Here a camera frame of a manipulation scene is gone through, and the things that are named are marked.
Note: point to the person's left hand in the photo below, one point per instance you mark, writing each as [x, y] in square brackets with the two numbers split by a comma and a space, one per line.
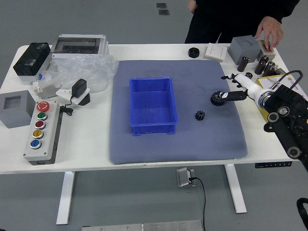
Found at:
[270, 27]

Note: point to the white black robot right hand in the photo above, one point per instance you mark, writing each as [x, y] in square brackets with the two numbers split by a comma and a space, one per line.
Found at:
[250, 87]

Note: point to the person's right hand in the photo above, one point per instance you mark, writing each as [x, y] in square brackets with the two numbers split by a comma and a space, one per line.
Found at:
[191, 6]

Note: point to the big black gear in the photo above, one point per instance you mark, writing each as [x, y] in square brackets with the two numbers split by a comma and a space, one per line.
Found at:
[215, 101]

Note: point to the small black gear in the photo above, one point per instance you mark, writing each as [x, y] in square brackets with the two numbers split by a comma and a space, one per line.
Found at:
[199, 116]

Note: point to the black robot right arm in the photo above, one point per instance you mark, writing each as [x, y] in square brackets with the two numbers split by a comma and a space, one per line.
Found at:
[286, 115]

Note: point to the blue plastic box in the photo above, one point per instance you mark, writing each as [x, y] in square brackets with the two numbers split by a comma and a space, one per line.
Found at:
[154, 108]

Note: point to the white distribution box clear window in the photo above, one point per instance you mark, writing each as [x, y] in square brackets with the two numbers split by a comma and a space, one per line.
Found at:
[74, 45]

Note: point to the grey five-button control box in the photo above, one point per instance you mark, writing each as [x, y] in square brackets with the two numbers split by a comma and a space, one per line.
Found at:
[47, 131]

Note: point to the dark brown capacitor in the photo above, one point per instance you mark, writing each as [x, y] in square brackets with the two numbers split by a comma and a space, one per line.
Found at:
[263, 59]
[260, 68]
[248, 75]
[269, 68]
[243, 63]

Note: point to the yellow and white carton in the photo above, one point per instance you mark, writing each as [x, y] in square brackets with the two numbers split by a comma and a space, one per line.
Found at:
[264, 83]

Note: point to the grey floor plate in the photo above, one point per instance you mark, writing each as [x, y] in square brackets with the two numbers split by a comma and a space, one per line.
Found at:
[161, 5]
[163, 12]

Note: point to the grey cube with round recess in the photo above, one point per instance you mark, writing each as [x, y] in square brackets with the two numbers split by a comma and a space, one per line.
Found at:
[243, 50]

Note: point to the person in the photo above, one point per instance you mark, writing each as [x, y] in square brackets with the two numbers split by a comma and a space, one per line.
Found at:
[228, 19]

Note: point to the grey-blue mat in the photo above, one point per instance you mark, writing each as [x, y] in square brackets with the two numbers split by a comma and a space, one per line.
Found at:
[204, 144]

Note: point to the black table control panel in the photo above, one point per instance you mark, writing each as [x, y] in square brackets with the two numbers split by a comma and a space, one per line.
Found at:
[273, 165]

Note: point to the white table leg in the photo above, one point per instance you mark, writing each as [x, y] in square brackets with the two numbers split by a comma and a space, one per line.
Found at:
[237, 192]
[66, 197]

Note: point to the silver floor socket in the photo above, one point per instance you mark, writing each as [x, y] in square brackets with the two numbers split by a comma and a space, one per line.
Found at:
[183, 176]

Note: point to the clear plastic bag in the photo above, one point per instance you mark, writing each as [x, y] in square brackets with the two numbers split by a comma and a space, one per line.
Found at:
[96, 69]

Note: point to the black power adapter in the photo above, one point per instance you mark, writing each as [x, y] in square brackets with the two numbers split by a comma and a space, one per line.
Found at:
[79, 87]

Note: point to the white power socket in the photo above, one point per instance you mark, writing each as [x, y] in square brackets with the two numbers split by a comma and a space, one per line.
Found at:
[63, 93]

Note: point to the white circuit breaker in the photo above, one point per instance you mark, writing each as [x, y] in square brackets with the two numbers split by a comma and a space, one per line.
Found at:
[48, 92]

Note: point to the silver metal plate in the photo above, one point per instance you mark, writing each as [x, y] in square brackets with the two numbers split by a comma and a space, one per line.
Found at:
[142, 226]

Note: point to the grey cube with square recess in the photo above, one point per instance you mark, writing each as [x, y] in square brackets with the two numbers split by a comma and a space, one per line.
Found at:
[14, 115]

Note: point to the small red-button switch box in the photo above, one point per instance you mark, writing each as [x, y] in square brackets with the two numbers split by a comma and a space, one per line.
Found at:
[267, 50]

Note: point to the white wall switch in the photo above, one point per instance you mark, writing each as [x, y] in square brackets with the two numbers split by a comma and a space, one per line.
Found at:
[215, 51]

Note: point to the black and grey enclosure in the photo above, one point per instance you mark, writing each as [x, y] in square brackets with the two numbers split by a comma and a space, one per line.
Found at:
[31, 57]

